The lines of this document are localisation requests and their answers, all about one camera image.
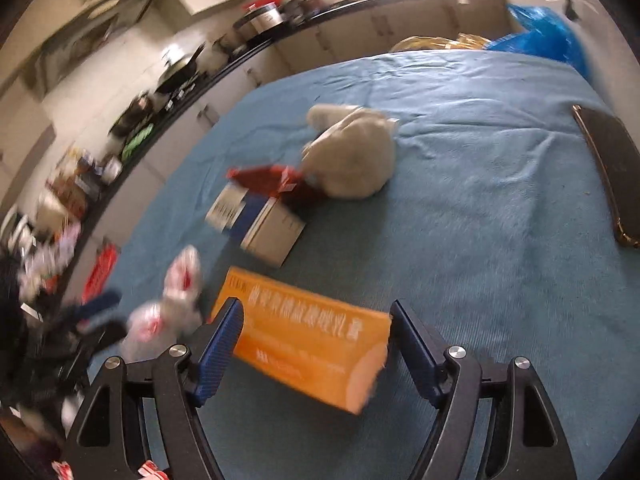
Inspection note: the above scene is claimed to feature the yellow plastic bag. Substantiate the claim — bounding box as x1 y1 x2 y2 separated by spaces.
390 34 493 54

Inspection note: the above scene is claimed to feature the dark frying pan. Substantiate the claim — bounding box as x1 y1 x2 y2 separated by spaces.
110 95 157 137

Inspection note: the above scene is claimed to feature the stack of metal pots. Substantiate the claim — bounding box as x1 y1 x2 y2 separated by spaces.
280 0 327 26

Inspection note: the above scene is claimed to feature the blue table cloth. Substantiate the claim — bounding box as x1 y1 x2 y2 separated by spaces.
87 50 640 480

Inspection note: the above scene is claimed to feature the blue plastic bag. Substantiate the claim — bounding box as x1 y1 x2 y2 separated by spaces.
487 2 594 81

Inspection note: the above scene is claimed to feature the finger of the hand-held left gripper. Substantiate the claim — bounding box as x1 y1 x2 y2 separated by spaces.
62 287 124 326
75 320 129 357

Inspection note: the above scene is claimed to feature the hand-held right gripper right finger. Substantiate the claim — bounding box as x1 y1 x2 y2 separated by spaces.
389 299 571 480

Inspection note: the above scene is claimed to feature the black wok with lid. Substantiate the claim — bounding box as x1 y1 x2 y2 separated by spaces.
155 42 207 95

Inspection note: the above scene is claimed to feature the white red-print plastic bag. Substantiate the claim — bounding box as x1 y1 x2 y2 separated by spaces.
120 245 206 362

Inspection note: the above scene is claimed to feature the blue white cardboard box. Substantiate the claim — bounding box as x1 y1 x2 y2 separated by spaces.
205 182 307 268

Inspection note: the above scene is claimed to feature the red white printed scrap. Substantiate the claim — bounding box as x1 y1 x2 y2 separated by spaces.
52 460 169 480

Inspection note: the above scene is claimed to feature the smartphone in clear case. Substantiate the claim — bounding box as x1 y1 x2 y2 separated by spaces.
571 104 640 249

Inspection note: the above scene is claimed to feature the range hood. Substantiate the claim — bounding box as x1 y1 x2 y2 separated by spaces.
35 0 168 97

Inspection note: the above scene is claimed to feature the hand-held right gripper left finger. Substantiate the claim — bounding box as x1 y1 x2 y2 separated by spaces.
62 297 246 480

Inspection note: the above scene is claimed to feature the green cloth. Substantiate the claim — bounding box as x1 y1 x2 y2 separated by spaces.
122 127 154 159

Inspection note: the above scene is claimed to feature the orange cardboard box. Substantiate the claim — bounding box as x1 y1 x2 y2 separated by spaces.
209 266 393 416

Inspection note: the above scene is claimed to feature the silver electric cooker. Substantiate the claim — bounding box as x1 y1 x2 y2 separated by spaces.
235 2 287 42

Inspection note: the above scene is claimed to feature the red carton box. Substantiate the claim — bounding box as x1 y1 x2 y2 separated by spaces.
226 162 326 211

